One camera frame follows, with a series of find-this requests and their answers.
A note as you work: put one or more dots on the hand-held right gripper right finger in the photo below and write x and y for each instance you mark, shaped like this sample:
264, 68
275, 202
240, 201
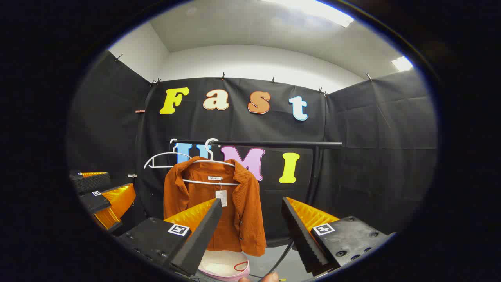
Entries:
299, 239

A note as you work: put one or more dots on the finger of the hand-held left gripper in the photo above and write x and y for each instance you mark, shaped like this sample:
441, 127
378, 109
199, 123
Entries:
98, 201
92, 183

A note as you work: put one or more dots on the white plastic clothes hanger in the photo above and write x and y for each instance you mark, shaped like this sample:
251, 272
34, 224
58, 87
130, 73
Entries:
211, 156
164, 167

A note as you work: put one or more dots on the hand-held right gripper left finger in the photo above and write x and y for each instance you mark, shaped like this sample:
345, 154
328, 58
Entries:
203, 235

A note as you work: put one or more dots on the black backdrop cloth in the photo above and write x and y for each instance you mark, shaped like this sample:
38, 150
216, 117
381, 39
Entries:
352, 117

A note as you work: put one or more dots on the row of black cloth clips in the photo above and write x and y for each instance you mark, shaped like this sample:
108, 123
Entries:
223, 75

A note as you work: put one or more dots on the small ceiling light panel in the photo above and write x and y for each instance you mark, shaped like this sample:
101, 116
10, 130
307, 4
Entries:
402, 63

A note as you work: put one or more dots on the long ceiling light panel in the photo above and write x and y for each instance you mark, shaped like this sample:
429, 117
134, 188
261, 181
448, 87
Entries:
325, 13

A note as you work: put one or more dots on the white and pink laundry hamper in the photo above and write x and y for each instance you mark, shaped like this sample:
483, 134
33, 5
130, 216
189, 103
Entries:
219, 264

